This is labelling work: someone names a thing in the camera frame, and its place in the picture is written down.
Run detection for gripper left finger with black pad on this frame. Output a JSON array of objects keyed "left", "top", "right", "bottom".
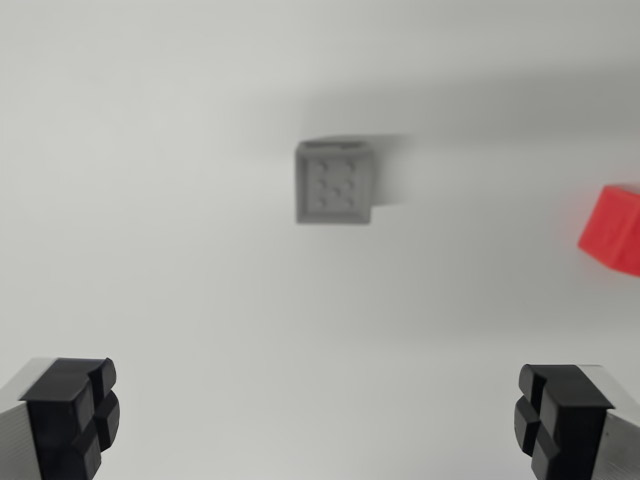
[{"left": 0, "top": 356, "right": 122, "bottom": 480}]

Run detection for grey cube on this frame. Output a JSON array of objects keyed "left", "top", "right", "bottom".
[{"left": 294, "top": 139, "right": 376, "bottom": 226}]

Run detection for red cube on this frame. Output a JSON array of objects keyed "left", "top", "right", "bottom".
[{"left": 577, "top": 184, "right": 640, "bottom": 277}]

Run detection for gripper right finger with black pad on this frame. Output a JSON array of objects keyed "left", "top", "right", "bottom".
[{"left": 512, "top": 364, "right": 640, "bottom": 480}]

